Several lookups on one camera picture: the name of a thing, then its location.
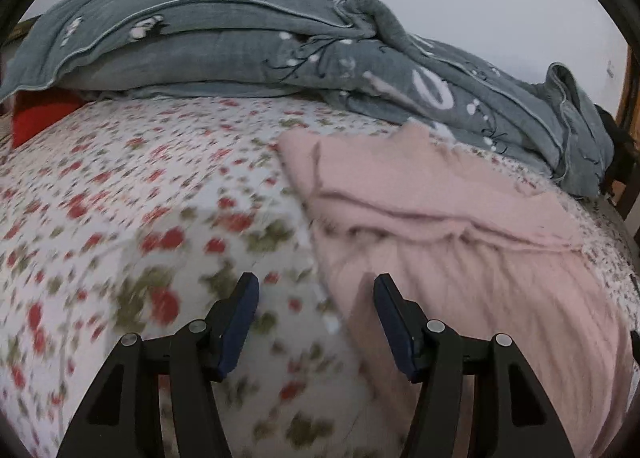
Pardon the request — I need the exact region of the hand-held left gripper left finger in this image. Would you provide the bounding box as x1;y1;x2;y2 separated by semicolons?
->
56;272;261;458

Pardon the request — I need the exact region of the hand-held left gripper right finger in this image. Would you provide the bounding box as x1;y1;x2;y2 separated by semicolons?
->
372;273;576;458

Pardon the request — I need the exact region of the pink ribbed sweater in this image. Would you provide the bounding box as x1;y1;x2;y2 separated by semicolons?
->
277;125;636;458

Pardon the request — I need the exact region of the floral bed sheet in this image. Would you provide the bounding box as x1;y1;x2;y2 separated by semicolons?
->
0;92;640;458

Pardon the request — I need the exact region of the grey floral quilt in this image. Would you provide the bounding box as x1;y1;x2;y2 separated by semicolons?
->
0;0;616;199

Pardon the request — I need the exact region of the red cloth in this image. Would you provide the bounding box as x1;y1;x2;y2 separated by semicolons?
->
11;90;83;149

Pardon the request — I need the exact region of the dark cloth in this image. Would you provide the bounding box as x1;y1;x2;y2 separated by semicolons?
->
595;105;640;189

